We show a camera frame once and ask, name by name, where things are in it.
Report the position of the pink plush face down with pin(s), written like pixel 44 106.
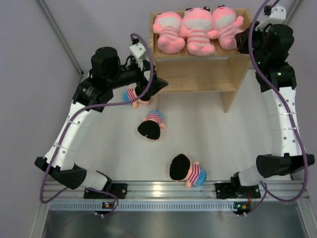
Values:
pixel 197 27

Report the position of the boy doll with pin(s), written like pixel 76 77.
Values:
pixel 182 169
pixel 151 125
pixel 130 94

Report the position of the aluminium frame post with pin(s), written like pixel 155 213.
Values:
pixel 292 10
pixel 44 8

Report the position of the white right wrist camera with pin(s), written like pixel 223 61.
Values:
pixel 275 15

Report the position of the pink plush with heart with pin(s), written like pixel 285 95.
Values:
pixel 167 26

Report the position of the aluminium left frame post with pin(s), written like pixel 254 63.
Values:
pixel 44 8

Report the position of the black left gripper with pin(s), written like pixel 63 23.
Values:
pixel 156 84

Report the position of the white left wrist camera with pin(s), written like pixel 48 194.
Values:
pixel 139 53

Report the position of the wooden two-tier shelf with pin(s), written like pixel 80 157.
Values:
pixel 223 71

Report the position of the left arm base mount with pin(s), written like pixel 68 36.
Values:
pixel 119 190

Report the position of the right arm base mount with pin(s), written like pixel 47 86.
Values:
pixel 227 190

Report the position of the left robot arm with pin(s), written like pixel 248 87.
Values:
pixel 88 102

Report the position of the aluminium right frame post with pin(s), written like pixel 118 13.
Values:
pixel 292 10

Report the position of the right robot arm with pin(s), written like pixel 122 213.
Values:
pixel 268 50

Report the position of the boy doll front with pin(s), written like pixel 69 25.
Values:
pixel 182 169

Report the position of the grey slotted cable duct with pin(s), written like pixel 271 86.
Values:
pixel 143 206

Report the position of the aluminium front rail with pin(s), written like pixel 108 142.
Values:
pixel 142 190

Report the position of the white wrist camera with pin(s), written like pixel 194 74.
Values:
pixel 275 15
pixel 139 53

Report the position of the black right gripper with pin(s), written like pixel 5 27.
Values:
pixel 242 38

